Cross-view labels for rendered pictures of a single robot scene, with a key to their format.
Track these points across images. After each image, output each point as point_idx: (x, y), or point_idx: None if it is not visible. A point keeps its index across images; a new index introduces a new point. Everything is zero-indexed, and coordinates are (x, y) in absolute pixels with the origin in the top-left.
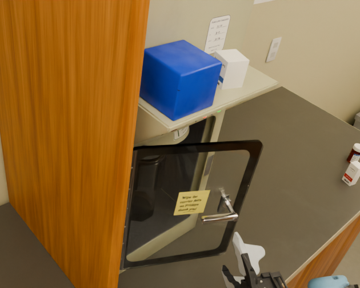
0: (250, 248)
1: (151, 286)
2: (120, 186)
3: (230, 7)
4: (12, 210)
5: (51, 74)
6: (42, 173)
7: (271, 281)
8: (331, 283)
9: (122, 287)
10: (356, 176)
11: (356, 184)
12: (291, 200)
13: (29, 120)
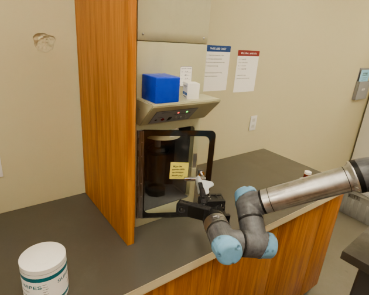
0: (204, 181)
1: (160, 231)
2: (130, 138)
3: (191, 62)
4: (86, 195)
5: (103, 92)
6: (99, 156)
7: (215, 196)
8: (243, 188)
9: (142, 230)
10: None
11: None
12: None
13: (94, 127)
